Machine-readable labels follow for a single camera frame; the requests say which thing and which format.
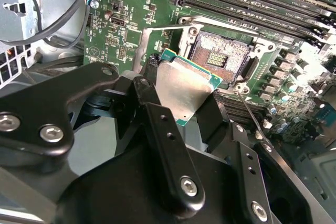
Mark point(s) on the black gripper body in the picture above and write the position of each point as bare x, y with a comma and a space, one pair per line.
126, 195

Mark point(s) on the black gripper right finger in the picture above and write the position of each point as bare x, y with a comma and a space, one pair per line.
249, 176

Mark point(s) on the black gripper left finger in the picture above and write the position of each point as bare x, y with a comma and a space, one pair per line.
168, 150

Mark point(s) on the silver green CPU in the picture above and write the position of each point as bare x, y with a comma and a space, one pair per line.
181, 85

